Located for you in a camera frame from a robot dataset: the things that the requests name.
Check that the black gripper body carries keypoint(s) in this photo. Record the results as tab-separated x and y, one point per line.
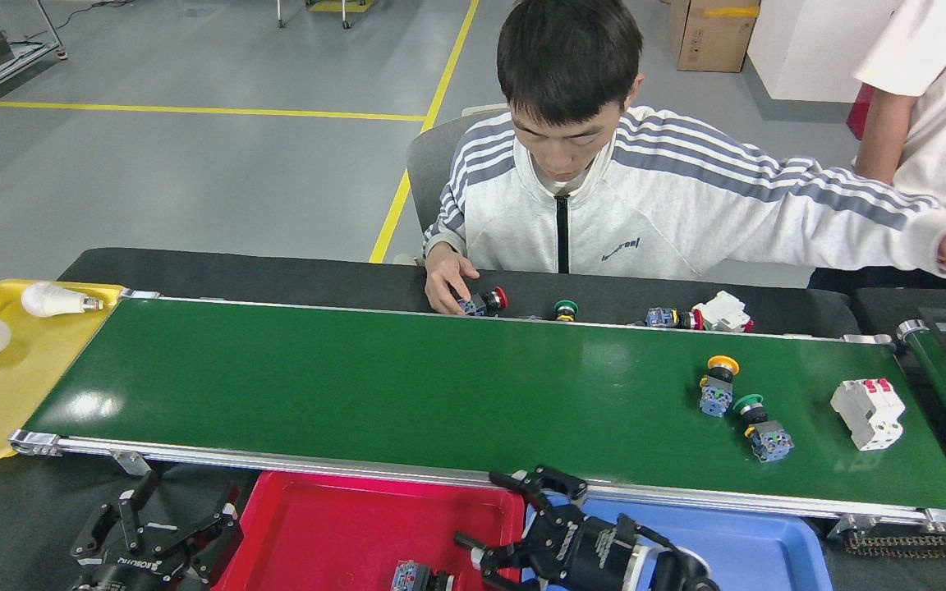
596	550
136	574

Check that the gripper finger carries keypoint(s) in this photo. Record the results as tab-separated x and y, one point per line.
555	492
227	533
132	517
506	566

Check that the red push button switch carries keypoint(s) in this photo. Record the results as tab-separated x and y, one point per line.
662	318
496	299

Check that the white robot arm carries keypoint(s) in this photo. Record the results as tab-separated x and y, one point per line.
686	574

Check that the yellow tray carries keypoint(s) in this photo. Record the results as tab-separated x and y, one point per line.
5	410

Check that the person's right hand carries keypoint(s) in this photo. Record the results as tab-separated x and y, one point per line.
448	275

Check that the red bin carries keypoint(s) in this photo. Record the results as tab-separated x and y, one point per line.
317	533

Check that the blue bin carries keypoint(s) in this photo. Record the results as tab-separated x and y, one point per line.
752	558

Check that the seated person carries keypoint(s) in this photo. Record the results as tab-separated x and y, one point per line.
670	205

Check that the grey chair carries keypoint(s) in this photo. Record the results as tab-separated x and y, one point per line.
432	172

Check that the metal rack on wheels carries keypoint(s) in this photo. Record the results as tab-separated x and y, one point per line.
25	53

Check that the cardboard box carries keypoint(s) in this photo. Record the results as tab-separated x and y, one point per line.
711	37

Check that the red fire extinguisher cabinet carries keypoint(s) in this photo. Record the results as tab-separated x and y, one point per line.
859	115

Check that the white stand on wheels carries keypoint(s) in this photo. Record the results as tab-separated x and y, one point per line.
342	6

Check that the yellow push button switch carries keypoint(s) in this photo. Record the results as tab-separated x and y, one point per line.
717	394

